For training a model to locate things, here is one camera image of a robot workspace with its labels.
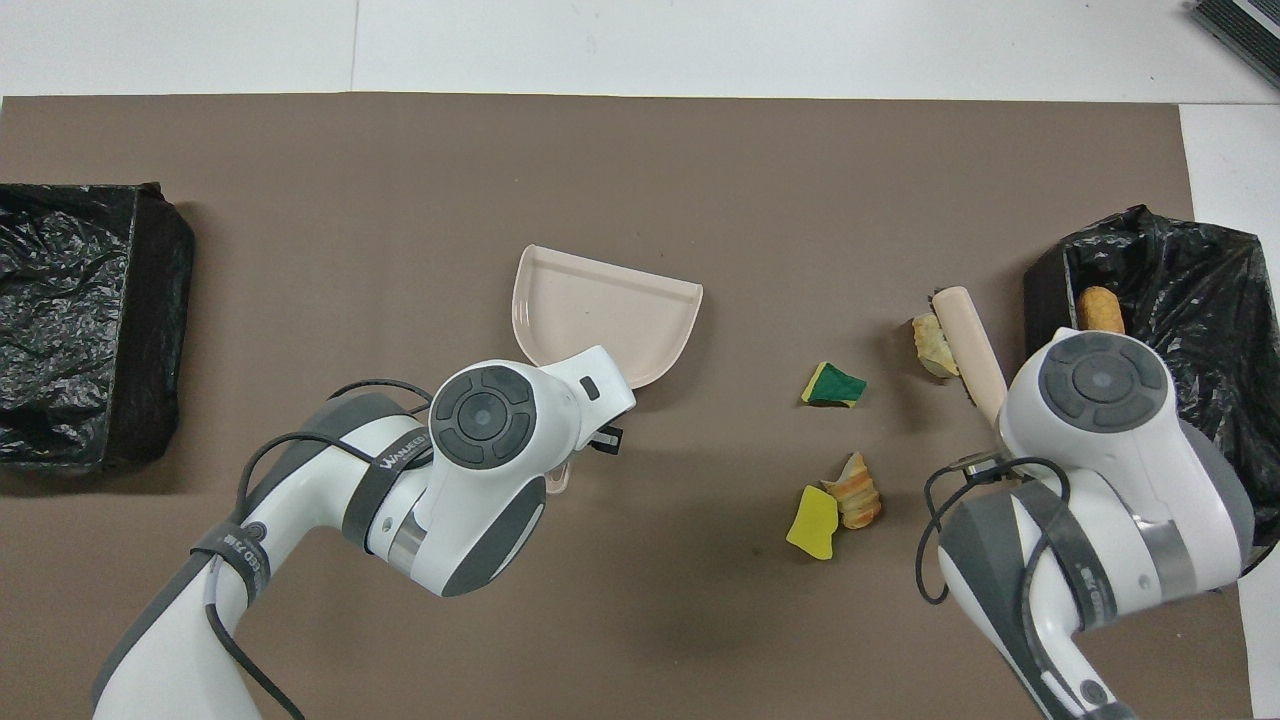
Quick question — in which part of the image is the pale bread chunk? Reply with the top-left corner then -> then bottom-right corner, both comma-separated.
911,313 -> 961,380

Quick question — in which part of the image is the brown bread roll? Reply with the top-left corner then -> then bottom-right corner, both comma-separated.
1076,286 -> 1127,336

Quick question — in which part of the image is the brown paper table mat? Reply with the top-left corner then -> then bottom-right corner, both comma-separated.
0,93 -> 1256,720

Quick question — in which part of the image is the grey ribbed device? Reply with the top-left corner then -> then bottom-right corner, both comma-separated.
1188,0 -> 1280,91

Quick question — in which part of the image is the yellow green sponge piece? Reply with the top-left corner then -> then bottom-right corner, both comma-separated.
800,361 -> 868,409

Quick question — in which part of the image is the striped bread piece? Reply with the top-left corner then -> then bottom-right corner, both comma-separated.
822,451 -> 884,531

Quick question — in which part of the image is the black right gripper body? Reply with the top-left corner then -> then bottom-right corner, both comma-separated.
945,450 -> 1002,486

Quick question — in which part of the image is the black bin with tight bag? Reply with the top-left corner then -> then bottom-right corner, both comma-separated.
0,182 -> 196,474

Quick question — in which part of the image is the beige brush with black bristles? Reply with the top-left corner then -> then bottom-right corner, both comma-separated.
930,286 -> 1009,429

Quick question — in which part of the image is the beige plastic dustpan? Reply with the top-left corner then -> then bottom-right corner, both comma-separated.
511,244 -> 704,496

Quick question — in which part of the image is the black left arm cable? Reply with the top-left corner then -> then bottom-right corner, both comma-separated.
205,378 -> 436,720

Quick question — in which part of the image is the black bin with loose bag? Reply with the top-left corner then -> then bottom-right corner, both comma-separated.
1023,205 -> 1280,576

